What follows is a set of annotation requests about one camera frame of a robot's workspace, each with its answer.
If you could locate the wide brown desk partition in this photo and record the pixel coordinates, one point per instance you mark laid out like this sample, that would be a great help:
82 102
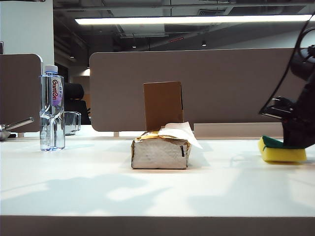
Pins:
209 86

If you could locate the black office chair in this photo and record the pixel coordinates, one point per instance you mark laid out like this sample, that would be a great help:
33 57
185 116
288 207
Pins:
73 93

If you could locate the yellow sponge with green scourer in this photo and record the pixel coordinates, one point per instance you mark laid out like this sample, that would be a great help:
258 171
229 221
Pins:
283 155

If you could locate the silver gold tissue pack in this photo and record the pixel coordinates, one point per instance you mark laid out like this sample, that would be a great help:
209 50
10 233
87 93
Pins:
157 155

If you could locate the clear glass container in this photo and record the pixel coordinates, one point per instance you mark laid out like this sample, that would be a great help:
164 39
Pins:
72 122

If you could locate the brown cardboard box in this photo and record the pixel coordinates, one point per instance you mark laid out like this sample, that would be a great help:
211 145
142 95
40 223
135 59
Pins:
162 105

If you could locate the white tissue sheet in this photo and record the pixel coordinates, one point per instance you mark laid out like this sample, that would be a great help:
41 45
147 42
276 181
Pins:
179 130

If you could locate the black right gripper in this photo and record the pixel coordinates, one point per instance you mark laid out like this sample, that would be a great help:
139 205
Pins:
304 105

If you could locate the dark wall frame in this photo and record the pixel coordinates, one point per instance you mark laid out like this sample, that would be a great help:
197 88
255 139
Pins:
1 47

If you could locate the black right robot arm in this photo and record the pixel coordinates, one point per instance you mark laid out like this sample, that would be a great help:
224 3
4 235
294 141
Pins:
304 64

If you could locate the clear Ganten water bottle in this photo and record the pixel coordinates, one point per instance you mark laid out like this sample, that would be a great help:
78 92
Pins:
52 98

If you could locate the narrow brown desk partition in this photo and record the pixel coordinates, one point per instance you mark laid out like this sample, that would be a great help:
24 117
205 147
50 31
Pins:
19 93

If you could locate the long ceiling light strip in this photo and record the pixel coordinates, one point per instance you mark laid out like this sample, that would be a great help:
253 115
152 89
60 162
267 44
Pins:
197 19

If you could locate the red ceiling sign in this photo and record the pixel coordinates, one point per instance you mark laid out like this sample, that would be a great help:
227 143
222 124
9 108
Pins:
176 39

